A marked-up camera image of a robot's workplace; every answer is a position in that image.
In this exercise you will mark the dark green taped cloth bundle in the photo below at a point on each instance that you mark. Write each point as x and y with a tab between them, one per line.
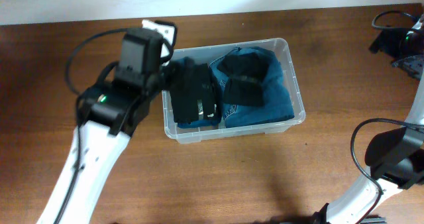
245	73

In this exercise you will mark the black shirt with logo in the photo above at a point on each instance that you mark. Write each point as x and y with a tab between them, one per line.
192	98

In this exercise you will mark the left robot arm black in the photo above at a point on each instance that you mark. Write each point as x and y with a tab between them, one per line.
107	114

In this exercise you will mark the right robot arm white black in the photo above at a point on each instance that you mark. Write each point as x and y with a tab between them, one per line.
394	159

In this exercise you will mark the dark blue jeans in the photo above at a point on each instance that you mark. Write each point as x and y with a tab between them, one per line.
277	104

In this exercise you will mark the clear plastic storage bin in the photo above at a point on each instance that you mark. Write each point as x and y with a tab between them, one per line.
206	54

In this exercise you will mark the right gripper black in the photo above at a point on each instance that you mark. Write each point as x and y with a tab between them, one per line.
395	36

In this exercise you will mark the blue taped cloth bundle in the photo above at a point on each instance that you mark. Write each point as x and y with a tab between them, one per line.
180	65

